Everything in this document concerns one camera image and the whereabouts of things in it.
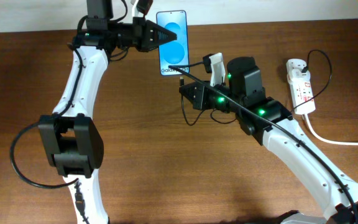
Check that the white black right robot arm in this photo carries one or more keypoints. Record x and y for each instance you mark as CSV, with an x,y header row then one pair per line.
x,y
239,90

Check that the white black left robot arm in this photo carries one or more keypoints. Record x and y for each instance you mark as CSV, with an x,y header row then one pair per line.
x,y
71,141

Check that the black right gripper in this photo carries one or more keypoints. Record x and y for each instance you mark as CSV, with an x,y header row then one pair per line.
x,y
204,96

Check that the white charger adapter plug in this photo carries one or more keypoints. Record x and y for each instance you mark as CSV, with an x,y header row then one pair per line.
x,y
295,75

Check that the blue Samsung smartphone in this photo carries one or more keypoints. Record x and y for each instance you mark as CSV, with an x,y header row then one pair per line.
x,y
175,52

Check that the white power strip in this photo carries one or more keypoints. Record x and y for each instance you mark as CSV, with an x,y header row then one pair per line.
x,y
301,92

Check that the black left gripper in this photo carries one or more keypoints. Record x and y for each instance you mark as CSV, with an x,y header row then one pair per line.
x,y
143,35

